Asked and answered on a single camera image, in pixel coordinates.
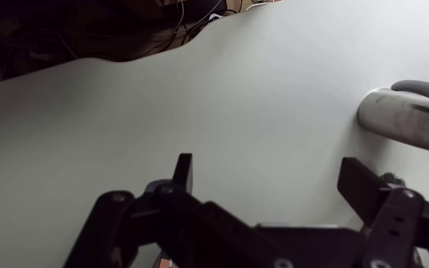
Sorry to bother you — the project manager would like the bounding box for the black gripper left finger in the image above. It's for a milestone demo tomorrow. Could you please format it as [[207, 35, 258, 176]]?
[[64, 154, 255, 268]]

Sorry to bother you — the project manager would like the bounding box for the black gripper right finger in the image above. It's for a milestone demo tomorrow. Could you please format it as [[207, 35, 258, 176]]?
[[337, 158, 429, 268]]

